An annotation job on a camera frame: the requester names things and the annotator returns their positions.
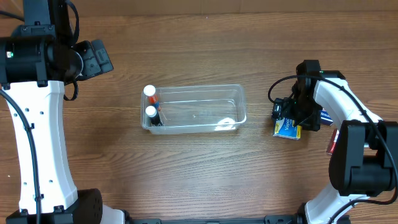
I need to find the blue yellow lozenge box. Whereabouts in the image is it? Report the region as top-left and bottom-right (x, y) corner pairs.
(273, 118), (302, 140)

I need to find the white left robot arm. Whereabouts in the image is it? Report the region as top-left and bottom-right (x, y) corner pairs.
(1, 1), (130, 224)

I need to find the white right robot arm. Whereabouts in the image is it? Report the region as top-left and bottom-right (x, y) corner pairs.
(264, 60), (397, 223)

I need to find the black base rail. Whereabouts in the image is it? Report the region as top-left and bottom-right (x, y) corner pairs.
(130, 214), (352, 224)

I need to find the white blue plaster box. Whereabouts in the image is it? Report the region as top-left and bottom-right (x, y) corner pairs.
(320, 109), (333, 126)

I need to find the clear plastic container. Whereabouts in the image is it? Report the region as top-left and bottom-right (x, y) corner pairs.
(141, 84), (247, 134)

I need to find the orange tube white cap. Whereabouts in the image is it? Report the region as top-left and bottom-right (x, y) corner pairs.
(143, 85), (161, 111)

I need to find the black bottle white cap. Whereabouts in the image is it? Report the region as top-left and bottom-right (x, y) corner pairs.
(145, 106), (163, 126)

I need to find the red white medicine box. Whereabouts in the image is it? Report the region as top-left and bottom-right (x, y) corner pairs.
(326, 129), (340, 155)

